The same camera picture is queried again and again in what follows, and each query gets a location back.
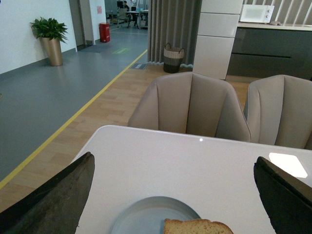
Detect beige chair right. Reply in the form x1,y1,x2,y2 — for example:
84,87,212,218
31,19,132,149
244,75,312,150

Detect white tall cabinet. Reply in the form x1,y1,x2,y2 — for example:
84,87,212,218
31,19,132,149
193,0,243,79

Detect grey curtain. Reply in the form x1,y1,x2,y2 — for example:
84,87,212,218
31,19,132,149
147,0,202,65

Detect light blue round plate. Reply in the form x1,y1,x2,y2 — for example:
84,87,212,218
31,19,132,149
111,196,200,234

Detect green potted plant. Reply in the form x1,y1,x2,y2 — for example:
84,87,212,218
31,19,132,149
30,17,68,43

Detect red cabinet box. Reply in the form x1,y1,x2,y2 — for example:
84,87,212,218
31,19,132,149
99,23,110,43

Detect beige chair left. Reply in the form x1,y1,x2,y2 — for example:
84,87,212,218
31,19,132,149
128,72,251,142

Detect toasted bread slice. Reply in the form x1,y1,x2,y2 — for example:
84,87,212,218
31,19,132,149
163,218,233,234

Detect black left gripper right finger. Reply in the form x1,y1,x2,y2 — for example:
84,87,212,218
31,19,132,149
253,156,312,234

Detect woven laundry basket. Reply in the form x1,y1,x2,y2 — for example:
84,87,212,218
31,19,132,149
163,43,185,73

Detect white microwave oven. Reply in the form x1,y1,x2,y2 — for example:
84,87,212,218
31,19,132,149
239,4,274,23

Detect gold plant pot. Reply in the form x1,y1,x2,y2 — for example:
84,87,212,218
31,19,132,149
41,38,63,66

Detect person in background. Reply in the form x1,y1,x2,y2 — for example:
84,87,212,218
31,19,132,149
123,0,130,12

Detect grey kitchen counter cabinet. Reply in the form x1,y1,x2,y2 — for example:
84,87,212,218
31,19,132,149
227,27,312,80

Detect beige chair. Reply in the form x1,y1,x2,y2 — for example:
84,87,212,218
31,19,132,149
128,72,251,142
244,75,312,150

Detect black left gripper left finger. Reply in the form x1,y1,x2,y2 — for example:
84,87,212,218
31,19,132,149
0,152,95,234

